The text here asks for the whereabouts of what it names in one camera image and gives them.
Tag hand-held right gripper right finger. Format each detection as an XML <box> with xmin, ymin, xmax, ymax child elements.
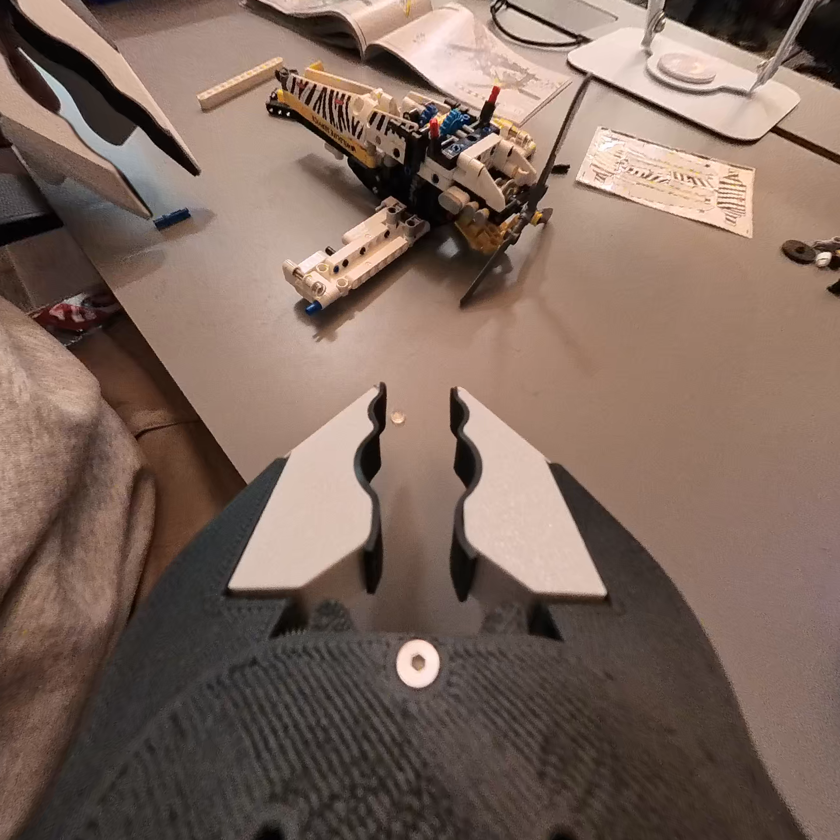
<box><xmin>449</xmin><ymin>386</ymin><xmax>609</xmax><ymax>632</ymax></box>

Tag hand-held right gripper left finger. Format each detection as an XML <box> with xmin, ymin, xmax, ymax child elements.
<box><xmin>226</xmin><ymin>382</ymin><xmax>387</xmax><ymax>622</ymax></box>

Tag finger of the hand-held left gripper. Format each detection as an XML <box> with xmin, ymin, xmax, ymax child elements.
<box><xmin>0</xmin><ymin>39</ymin><xmax>155</xmax><ymax>221</ymax></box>
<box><xmin>10</xmin><ymin>0</ymin><xmax>202</xmax><ymax>177</ymax></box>

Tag zebra striped lego plane model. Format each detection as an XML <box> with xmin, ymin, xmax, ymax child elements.
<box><xmin>266</xmin><ymin>61</ymin><xmax>589</xmax><ymax>321</ymax></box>

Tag long beige lego beam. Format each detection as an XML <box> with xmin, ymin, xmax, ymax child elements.
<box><xmin>197</xmin><ymin>58</ymin><xmax>284</xmax><ymax>110</ymax></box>

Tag lego instruction booklet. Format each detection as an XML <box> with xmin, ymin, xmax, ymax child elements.
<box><xmin>246</xmin><ymin>0</ymin><xmax>572</xmax><ymax>126</ymax></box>

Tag brown cardboard box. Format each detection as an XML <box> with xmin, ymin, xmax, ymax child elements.
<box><xmin>0</xmin><ymin>244</ymin><xmax>111</xmax><ymax>311</ymax></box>

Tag red snack packet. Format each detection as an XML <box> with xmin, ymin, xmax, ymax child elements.
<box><xmin>29</xmin><ymin>294</ymin><xmax>123</xmax><ymax>347</ymax></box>

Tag person's grey sweatshirt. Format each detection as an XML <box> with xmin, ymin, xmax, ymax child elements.
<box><xmin>0</xmin><ymin>295</ymin><xmax>160</xmax><ymax>840</ymax></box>

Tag zebra striped sticker sheet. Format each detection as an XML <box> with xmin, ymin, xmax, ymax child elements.
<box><xmin>575</xmin><ymin>126</ymin><xmax>756</xmax><ymax>238</ymax></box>

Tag white monitor stand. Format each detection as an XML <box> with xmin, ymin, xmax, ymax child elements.
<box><xmin>567</xmin><ymin>0</ymin><xmax>823</xmax><ymax>141</ymax></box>

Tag black cable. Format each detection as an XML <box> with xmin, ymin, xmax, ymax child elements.
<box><xmin>489</xmin><ymin>0</ymin><xmax>593</xmax><ymax>49</ymax></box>

